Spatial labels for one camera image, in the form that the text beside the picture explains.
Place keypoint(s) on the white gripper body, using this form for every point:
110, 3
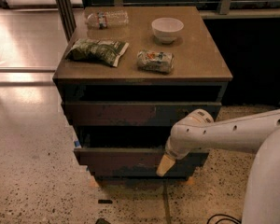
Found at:
174, 150

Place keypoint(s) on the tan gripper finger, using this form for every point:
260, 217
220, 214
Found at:
165, 165

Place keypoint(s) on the brown drawer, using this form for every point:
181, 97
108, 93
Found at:
163, 114
129, 162

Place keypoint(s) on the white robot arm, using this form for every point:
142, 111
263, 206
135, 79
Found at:
259, 133

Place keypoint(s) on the brown drawer cabinet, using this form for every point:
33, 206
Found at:
199, 74

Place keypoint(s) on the crushed soda can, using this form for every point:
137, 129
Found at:
153, 61

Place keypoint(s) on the dark object at floor edge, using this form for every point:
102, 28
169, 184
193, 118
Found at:
102, 221

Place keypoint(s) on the blue tape piece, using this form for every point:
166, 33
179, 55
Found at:
77, 144

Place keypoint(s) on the white ceramic bowl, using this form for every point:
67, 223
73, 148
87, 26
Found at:
167, 30

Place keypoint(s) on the green chip bag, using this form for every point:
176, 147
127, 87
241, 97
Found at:
90, 50

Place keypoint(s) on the clear plastic water bottle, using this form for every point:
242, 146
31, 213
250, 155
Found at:
107, 19

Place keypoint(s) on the dark metal post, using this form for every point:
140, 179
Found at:
67, 17

